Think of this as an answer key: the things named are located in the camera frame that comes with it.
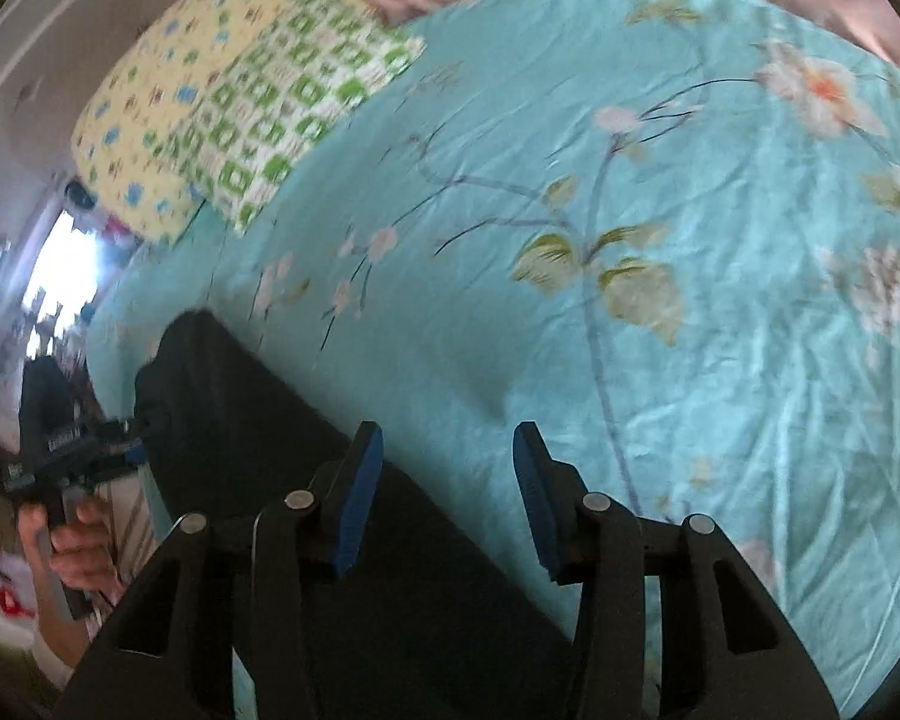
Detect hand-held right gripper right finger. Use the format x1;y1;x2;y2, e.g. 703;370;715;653
511;421;841;720

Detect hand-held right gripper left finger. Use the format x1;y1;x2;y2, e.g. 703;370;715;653
54;420;385;720

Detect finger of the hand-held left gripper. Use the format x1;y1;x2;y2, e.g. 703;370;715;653
120;406;162;445

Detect black pants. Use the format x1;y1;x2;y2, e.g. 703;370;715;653
133;310;593;720

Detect person's left forearm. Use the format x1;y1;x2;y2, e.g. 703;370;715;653
28;540;97;691

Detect person's left hand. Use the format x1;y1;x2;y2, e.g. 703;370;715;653
17;499;119;595

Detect striped white cloth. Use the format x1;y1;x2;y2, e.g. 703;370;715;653
94;476;162;605

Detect bright window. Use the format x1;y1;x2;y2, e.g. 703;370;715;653
24;208;115;361

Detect red cloth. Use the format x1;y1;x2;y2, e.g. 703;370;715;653
97;214;147;245

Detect teal floral bed sheet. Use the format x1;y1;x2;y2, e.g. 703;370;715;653
86;0;900;720

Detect yellow cartoon print pillow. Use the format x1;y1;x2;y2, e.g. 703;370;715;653
71;0;323;245

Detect green checked pillow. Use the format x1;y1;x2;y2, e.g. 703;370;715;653
161;0;428;237

